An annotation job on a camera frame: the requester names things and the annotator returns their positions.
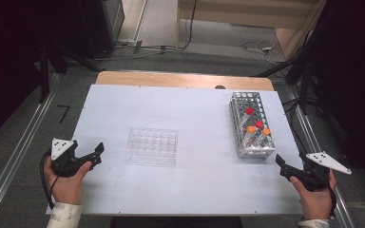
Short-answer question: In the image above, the orange-capped test tube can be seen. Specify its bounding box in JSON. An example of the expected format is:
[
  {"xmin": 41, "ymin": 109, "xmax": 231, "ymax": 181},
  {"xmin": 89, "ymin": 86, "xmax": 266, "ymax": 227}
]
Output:
[
  {"xmin": 256, "ymin": 127, "xmax": 272, "ymax": 149},
  {"xmin": 243, "ymin": 124, "xmax": 257, "ymax": 146}
]

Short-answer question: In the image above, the metal floor rail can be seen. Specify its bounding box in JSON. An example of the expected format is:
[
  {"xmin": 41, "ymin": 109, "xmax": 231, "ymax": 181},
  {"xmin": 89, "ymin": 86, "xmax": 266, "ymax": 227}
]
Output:
[
  {"xmin": 0, "ymin": 74, "xmax": 61, "ymax": 228},
  {"xmin": 284, "ymin": 85, "xmax": 356, "ymax": 228}
]

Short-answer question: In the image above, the light wooden cabinet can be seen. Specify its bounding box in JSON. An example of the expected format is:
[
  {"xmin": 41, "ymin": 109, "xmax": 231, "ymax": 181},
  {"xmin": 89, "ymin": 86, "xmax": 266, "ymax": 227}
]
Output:
[{"xmin": 175, "ymin": 0, "xmax": 327, "ymax": 60}]

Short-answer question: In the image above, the dark grey cabinet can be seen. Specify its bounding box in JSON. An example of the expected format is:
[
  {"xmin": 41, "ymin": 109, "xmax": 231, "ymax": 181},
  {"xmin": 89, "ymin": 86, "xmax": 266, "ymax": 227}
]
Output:
[{"xmin": 79, "ymin": 0, "xmax": 125, "ymax": 60}]

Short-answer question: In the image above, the grey floor cable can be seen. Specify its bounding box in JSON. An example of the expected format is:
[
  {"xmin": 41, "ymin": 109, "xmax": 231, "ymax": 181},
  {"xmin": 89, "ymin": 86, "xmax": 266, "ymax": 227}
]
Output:
[{"xmin": 94, "ymin": 44, "xmax": 180, "ymax": 61}]

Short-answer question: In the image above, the person's right hand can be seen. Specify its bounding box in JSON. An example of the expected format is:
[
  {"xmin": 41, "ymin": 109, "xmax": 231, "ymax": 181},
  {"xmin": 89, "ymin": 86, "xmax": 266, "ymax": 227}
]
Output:
[{"xmin": 289, "ymin": 169, "xmax": 337, "ymax": 221}]

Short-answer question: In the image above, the black floor cable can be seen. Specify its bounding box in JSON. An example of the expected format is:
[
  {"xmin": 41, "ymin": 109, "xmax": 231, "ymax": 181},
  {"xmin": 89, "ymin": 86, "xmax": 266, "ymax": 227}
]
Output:
[{"xmin": 177, "ymin": 0, "xmax": 198, "ymax": 51}]

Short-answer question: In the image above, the white board sheet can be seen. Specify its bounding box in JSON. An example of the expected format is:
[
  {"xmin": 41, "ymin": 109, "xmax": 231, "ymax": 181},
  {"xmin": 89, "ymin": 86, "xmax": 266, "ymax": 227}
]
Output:
[{"xmin": 46, "ymin": 84, "xmax": 321, "ymax": 217}]

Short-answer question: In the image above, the wooden table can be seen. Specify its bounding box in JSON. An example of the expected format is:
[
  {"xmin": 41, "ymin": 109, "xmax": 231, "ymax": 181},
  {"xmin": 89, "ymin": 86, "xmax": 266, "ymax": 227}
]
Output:
[{"xmin": 94, "ymin": 70, "xmax": 275, "ymax": 92}]

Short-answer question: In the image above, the red-capped test tube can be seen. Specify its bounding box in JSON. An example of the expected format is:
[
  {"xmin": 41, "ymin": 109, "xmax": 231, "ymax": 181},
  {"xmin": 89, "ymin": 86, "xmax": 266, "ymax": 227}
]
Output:
[
  {"xmin": 250, "ymin": 120, "xmax": 264, "ymax": 142},
  {"xmin": 240, "ymin": 106, "xmax": 255, "ymax": 129}
]

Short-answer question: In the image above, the right hand-held gripper cable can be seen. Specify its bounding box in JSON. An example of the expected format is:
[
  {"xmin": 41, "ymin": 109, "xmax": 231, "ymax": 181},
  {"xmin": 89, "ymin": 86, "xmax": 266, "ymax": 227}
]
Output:
[{"xmin": 310, "ymin": 170, "xmax": 338, "ymax": 219}]

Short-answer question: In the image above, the hand-held gripper cable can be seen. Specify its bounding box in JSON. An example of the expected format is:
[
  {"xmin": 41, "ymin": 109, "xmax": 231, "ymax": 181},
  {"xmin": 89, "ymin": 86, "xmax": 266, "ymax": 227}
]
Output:
[
  {"xmin": 310, "ymin": 170, "xmax": 338, "ymax": 219},
  {"xmin": 39, "ymin": 150, "xmax": 61, "ymax": 210}
]

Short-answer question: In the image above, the dark curtain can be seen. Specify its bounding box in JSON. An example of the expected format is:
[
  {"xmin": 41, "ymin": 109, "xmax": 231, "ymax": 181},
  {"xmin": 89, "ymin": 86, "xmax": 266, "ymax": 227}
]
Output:
[
  {"xmin": 0, "ymin": 0, "xmax": 88, "ymax": 150},
  {"xmin": 310, "ymin": 0, "xmax": 365, "ymax": 194}
]

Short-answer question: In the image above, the clear plastic tube rack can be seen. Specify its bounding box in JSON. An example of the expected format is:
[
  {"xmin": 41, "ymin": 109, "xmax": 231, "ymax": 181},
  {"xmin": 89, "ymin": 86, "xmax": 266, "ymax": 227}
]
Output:
[{"xmin": 125, "ymin": 126, "xmax": 179, "ymax": 166}]

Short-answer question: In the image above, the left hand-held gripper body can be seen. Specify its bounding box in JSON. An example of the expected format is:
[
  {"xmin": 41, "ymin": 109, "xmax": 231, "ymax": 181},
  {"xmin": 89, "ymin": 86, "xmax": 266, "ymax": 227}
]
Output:
[{"xmin": 50, "ymin": 138, "xmax": 93, "ymax": 178}]

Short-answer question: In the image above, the black tripod stand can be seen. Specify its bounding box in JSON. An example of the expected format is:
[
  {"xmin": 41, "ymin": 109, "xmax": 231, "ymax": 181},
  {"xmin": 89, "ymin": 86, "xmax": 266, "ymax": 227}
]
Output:
[{"xmin": 256, "ymin": 31, "xmax": 331, "ymax": 115}]

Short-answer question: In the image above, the black metal stand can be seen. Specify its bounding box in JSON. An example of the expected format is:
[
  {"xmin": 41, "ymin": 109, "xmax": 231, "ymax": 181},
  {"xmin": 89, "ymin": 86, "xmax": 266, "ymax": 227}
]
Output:
[{"xmin": 37, "ymin": 41, "xmax": 104, "ymax": 104}]

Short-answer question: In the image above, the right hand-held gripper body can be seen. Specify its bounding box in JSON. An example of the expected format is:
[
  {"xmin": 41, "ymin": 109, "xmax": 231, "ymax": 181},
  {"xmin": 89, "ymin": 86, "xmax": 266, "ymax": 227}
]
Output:
[{"xmin": 294, "ymin": 151, "xmax": 353, "ymax": 193}]

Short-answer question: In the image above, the black cable beside table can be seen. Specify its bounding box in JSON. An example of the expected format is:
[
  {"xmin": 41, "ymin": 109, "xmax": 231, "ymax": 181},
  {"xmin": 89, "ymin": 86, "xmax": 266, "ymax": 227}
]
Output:
[{"xmin": 281, "ymin": 98, "xmax": 315, "ymax": 160}]

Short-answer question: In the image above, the person's left hand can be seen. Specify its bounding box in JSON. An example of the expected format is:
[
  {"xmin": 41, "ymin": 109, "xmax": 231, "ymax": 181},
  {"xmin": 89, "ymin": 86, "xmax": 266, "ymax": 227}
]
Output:
[{"xmin": 43, "ymin": 156, "xmax": 93, "ymax": 206}]

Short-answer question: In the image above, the white floor cable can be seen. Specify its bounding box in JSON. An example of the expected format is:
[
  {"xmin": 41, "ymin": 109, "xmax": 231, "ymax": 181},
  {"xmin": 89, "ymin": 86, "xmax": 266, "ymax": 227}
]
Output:
[{"xmin": 240, "ymin": 40, "xmax": 281, "ymax": 66}]

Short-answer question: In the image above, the white perforated tube rack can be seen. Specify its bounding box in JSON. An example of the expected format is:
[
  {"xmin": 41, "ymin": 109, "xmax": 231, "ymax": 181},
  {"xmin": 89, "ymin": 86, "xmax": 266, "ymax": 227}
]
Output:
[{"xmin": 228, "ymin": 90, "xmax": 276, "ymax": 160}]

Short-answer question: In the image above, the left hand-held gripper cable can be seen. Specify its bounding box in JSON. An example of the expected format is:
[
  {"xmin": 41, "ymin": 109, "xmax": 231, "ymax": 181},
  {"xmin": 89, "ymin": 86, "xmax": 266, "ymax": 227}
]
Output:
[{"xmin": 39, "ymin": 150, "xmax": 61, "ymax": 210}]

